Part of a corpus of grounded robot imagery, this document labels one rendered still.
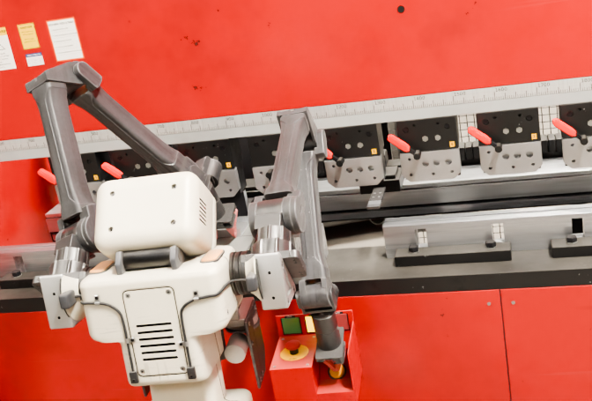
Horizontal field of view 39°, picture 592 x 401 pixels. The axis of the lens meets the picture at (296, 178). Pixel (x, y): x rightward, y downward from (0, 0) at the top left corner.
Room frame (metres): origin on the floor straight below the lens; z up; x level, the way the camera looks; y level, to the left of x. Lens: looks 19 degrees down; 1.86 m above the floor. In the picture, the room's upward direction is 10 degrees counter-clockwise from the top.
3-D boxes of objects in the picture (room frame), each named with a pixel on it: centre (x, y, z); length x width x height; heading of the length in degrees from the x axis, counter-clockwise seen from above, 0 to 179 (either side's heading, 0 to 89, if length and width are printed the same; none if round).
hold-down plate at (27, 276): (2.34, 0.79, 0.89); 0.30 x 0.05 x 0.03; 74
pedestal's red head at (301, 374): (1.84, 0.03, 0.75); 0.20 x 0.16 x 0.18; 78
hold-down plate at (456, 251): (2.00, -0.37, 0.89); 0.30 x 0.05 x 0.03; 74
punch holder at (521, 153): (2.01, -0.55, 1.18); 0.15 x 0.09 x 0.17; 74
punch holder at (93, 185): (2.34, 0.60, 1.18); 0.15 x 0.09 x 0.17; 74
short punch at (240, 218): (2.23, 0.20, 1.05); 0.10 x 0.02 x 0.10; 74
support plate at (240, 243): (2.08, 0.24, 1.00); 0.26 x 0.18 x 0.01; 164
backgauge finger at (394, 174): (2.28, -0.23, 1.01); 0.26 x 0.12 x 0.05; 164
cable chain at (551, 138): (2.40, -0.66, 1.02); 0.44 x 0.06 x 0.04; 74
